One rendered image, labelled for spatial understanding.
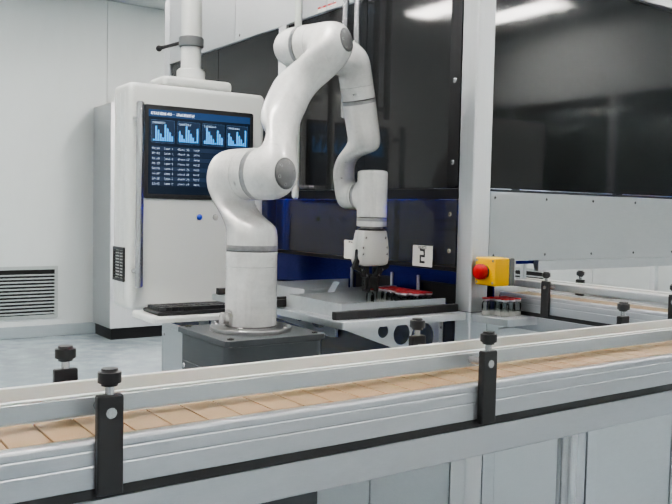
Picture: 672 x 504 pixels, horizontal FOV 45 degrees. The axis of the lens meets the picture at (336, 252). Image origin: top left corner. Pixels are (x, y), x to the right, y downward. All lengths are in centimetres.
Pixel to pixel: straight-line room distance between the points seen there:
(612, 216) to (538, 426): 153
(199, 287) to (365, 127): 96
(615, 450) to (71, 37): 597
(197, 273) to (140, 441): 205
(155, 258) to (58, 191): 465
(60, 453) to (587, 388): 72
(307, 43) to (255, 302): 64
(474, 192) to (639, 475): 118
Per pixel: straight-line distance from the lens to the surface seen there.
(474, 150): 215
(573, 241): 244
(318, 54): 197
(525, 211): 228
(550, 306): 211
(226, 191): 188
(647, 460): 289
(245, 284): 183
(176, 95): 280
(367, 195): 219
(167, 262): 277
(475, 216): 214
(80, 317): 749
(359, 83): 215
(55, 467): 76
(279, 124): 188
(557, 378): 113
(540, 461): 247
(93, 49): 758
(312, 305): 207
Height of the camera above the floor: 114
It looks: 3 degrees down
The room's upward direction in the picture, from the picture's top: 1 degrees clockwise
